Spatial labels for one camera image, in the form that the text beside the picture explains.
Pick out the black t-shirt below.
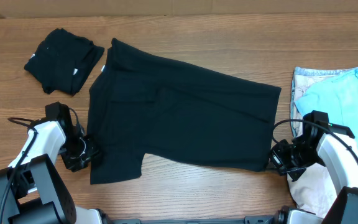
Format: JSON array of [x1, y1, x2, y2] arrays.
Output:
[[87, 39, 281, 184]]

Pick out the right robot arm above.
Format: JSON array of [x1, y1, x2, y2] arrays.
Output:
[[269, 111, 358, 223]]

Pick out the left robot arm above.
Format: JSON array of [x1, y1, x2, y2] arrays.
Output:
[[0, 102, 110, 224]]

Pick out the white pink garment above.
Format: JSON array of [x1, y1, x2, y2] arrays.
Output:
[[288, 67, 358, 218]]

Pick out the light blue garment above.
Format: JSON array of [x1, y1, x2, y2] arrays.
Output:
[[295, 69, 358, 148]]

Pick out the folded black garment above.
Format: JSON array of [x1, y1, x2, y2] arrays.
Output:
[[24, 29, 104, 95]]

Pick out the cardboard back wall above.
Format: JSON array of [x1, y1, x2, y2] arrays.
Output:
[[0, 0, 358, 18]]

